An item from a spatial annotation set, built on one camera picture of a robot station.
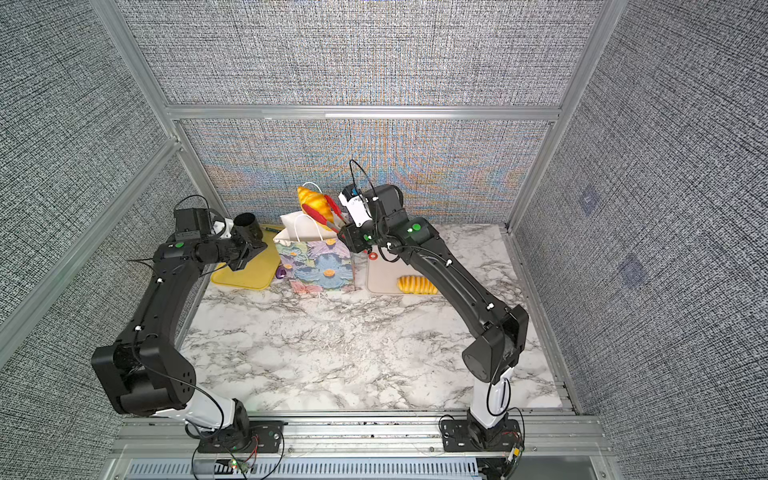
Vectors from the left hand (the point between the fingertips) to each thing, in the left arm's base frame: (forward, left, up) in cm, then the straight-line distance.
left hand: (271, 238), depth 80 cm
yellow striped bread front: (-2, -41, -22) cm, 47 cm away
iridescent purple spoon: (+8, +6, -27) cm, 29 cm away
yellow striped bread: (+8, -10, +8) cm, 15 cm away
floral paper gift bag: (-1, -9, -7) cm, 12 cm away
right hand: (-2, -21, +7) cm, 22 cm away
